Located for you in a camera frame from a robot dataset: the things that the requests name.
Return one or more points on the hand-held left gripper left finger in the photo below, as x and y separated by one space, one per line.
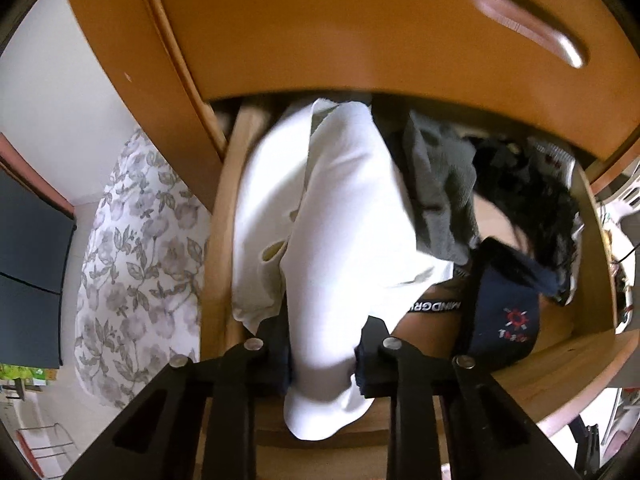
280 365

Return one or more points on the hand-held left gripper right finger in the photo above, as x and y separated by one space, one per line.
361 370

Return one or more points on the wooden drawer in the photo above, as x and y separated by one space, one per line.
216 260
350 20

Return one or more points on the white garment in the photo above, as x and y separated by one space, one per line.
340 220

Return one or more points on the navy blue underwear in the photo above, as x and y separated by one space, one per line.
505 300

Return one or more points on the grey underwear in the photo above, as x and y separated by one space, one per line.
440 195

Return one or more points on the black lace underwear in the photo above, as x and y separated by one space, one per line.
530 210

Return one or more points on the wooden closed drawer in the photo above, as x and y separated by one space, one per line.
350 20

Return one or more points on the grey floral bed sheet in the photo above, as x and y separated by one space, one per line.
140 260

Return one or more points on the green printed packet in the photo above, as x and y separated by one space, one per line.
25 374

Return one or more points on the dark blue cabinet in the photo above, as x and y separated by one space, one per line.
30 260

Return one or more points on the pink board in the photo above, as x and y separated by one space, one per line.
45 186

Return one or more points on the wooden nightstand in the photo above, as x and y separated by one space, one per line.
125 35

